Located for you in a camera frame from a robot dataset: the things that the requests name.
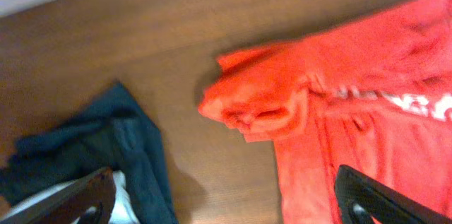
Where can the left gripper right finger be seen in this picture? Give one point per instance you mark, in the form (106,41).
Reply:
(363,200)

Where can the light grey crumpled garment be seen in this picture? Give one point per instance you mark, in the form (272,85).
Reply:
(122,213)

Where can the orange FRAM t-shirt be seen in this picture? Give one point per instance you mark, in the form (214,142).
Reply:
(374,94)

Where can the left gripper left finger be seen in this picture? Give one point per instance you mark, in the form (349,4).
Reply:
(88,200)

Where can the navy blue folded garment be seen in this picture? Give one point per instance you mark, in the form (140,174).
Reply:
(112,131)

